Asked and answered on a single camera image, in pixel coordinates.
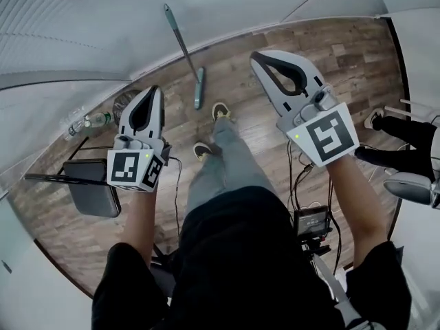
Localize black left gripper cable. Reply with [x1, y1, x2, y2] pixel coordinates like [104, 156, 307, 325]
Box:
[165, 155, 184, 254]

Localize clear plastic bottle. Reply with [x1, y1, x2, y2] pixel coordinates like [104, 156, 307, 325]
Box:
[67, 120, 87, 139]

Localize grey office chair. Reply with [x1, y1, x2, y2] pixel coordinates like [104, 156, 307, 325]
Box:
[383, 172, 440, 209]

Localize dark garbage bag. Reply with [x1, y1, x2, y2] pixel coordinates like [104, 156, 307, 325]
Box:
[113, 88, 134, 120]

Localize person's right forearm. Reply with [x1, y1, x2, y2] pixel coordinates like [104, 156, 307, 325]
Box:
[326, 156, 388, 267]

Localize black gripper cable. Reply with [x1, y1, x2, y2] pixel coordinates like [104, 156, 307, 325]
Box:
[165, 155, 184, 254]
[286, 138, 342, 278]

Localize black folding chair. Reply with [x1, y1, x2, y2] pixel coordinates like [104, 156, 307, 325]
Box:
[24, 137, 122, 219]

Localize black recorder with screen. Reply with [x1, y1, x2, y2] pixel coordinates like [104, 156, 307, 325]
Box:
[293, 206, 333, 237]

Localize plastic bottle green label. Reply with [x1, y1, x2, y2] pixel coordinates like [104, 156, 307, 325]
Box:
[84, 111, 114, 129]

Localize person's left shoe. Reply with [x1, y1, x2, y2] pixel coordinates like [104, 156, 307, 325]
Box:
[192, 142, 221, 162]

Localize person's black shirt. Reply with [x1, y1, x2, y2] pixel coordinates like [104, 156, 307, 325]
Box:
[91, 186, 413, 330]

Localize person's grey harness strap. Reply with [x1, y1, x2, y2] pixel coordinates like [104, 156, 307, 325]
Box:
[314, 256, 374, 330]

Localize person's left forearm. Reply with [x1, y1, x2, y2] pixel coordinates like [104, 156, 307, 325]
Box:
[123, 187, 162, 264]

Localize teal broom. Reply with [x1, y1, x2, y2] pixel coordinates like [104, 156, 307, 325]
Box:
[163, 3, 206, 111]

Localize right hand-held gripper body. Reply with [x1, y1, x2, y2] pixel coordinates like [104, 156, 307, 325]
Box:
[277, 85, 360, 168]

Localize person's light jeans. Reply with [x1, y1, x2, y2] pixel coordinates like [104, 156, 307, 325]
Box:
[185, 115, 286, 216]

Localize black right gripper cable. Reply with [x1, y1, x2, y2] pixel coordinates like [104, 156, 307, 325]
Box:
[286, 138, 342, 278]

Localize person's shoe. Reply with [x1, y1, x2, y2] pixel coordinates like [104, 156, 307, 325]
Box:
[192, 142, 221, 162]
[211, 102, 235, 123]

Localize white furniture frame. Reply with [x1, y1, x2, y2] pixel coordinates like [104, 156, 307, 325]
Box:
[384, 98, 440, 119]

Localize person's right shoe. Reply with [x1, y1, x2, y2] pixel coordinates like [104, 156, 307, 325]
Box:
[211, 102, 235, 123]

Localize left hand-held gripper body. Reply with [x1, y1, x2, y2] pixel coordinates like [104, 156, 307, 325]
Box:
[107, 133, 171, 193]

